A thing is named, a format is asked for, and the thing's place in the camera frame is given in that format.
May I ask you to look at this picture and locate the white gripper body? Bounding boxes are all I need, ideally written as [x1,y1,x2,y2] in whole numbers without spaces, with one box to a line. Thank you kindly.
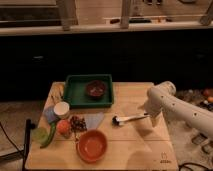
[144,99,162,127]

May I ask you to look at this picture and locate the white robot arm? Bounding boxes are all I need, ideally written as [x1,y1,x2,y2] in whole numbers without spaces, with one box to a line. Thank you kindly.
[144,81,213,141]

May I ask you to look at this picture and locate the dark red bowl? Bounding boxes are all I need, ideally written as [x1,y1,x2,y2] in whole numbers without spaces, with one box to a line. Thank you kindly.
[85,80,106,98]

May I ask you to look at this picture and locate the light blue cloth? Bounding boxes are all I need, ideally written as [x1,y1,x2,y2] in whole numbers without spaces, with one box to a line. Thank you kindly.
[84,112,105,130]

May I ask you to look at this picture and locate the green plastic tray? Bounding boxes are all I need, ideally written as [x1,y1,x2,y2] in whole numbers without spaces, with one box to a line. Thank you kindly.
[63,74,114,108]

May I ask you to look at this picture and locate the orange bowl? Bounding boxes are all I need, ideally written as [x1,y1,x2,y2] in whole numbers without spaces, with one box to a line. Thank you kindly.
[76,130,108,163]

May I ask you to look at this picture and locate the dark grape bunch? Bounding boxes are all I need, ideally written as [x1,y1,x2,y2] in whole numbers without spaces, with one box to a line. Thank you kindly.
[70,116,87,132]

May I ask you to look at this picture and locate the orange fruit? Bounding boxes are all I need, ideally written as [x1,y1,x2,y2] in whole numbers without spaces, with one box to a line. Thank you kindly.
[56,120,71,136]

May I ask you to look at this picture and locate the white cup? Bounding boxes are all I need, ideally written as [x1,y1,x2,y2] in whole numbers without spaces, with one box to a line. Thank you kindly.
[54,102,70,119]

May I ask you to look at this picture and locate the green pepper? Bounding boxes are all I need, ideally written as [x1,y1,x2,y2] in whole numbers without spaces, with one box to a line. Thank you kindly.
[40,122,56,148]

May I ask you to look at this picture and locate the blue sponge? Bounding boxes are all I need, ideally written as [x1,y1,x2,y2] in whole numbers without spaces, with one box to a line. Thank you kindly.
[44,106,59,124]

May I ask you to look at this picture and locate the green round lid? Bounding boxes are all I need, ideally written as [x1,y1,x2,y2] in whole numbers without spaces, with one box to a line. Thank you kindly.
[31,127,48,144]

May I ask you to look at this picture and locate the black stand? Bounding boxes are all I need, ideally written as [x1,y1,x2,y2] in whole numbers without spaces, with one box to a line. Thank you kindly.
[22,119,35,171]

